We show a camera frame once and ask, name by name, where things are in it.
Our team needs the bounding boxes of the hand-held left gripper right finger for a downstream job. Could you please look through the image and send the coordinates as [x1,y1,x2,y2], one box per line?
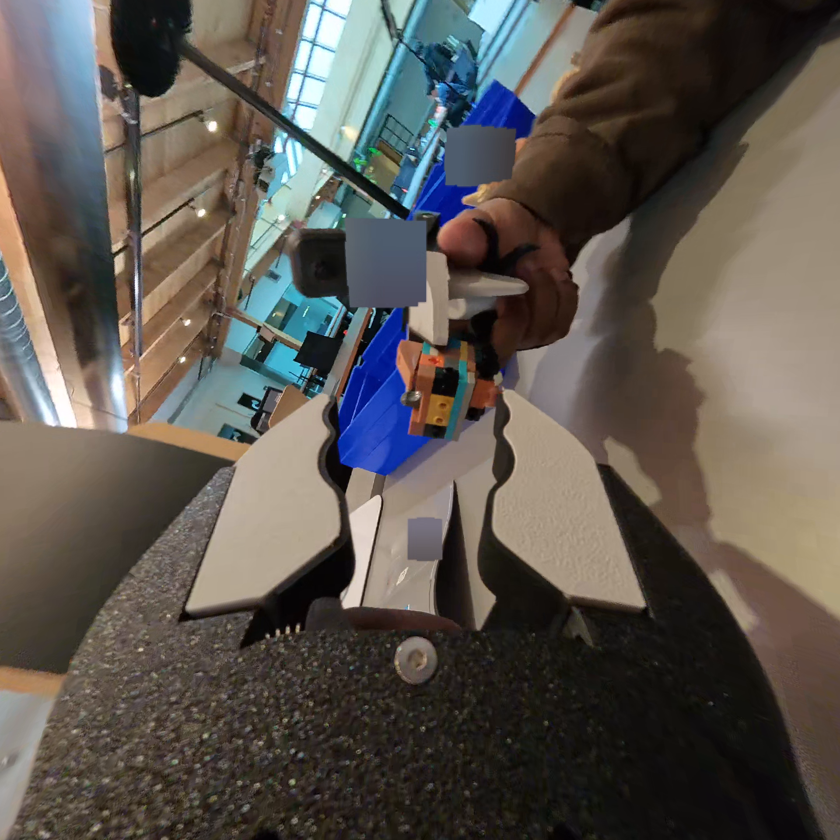
[489,390,648,614]

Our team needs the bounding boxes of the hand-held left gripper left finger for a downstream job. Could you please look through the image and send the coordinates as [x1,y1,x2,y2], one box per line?
[185,394,350,619]

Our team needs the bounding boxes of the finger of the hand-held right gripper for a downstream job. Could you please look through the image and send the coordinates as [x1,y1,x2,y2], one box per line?
[406,304,452,347]

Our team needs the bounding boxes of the multicoloured toy brick model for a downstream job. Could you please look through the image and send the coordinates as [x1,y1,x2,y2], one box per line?
[397,338,505,442]

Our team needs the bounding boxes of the person's right forearm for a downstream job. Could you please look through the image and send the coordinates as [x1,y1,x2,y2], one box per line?
[486,0,840,263]

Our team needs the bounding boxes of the person's right hand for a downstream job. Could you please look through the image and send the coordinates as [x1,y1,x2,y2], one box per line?
[436,199,580,358]

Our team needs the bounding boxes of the black high-back chair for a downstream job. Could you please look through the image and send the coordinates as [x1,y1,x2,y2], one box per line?
[293,330,343,388]

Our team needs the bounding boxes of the blue plastic bin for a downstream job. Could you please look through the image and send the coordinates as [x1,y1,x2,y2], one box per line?
[336,308,509,475]
[408,79,538,224]

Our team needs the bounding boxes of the black stand pole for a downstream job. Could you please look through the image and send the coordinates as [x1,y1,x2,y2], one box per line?
[177,39,413,221]

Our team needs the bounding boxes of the rounded plywood panel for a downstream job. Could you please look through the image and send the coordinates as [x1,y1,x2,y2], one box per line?
[0,420,253,697]

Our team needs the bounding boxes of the black ribbed disc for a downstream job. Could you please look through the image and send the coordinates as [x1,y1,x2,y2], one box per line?
[110,0,193,99]

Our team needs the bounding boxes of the silver air duct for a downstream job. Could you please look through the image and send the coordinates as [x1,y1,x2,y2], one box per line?
[0,0,129,431]

